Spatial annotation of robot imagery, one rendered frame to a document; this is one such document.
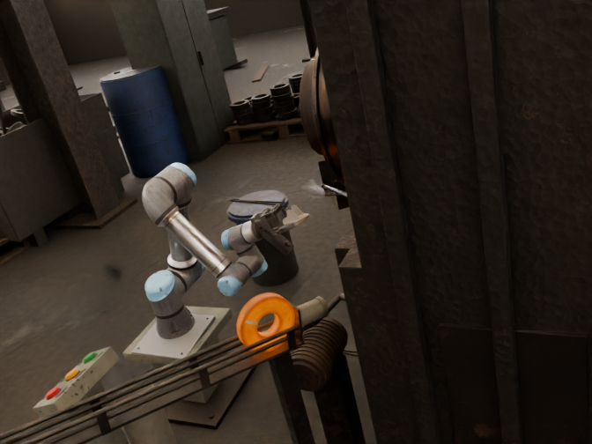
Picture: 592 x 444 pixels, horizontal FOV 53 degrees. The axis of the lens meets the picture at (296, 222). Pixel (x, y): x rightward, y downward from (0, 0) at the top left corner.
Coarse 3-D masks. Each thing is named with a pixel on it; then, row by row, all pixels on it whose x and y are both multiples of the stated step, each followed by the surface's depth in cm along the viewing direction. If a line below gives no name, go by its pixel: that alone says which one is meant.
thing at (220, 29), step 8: (224, 8) 912; (208, 16) 886; (216, 16) 900; (224, 16) 918; (216, 24) 905; (224, 24) 919; (216, 32) 906; (224, 32) 920; (216, 40) 908; (224, 40) 922; (232, 40) 936; (224, 48) 923; (232, 48) 938; (224, 56) 925; (232, 56) 939; (224, 64) 926; (232, 64) 941; (240, 64) 915
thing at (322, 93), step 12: (324, 84) 148; (324, 96) 148; (324, 108) 148; (324, 120) 149; (324, 132) 151; (324, 144) 152; (336, 144) 151; (324, 156) 154; (336, 156) 154; (336, 168) 158
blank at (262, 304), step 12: (252, 300) 149; (264, 300) 148; (276, 300) 150; (240, 312) 149; (252, 312) 147; (264, 312) 149; (276, 312) 151; (288, 312) 153; (240, 324) 147; (252, 324) 148; (276, 324) 154; (288, 324) 154; (240, 336) 148; (252, 336) 149; (264, 336) 152; (276, 348) 154
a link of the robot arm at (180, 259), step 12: (168, 168) 207; (180, 168) 208; (168, 180) 202; (180, 180) 205; (192, 180) 210; (180, 192) 205; (180, 204) 210; (180, 252) 224; (168, 264) 229; (180, 264) 227; (192, 264) 228; (192, 276) 231
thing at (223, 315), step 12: (192, 312) 243; (204, 312) 241; (216, 312) 239; (228, 312) 239; (216, 324) 231; (204, 336) 226; (216, 336) 230; (132, 348) 229; (204, 348) 223; (132, 360) 228; (144, 360) 225; (156, 360) 222; (168, 360) 219
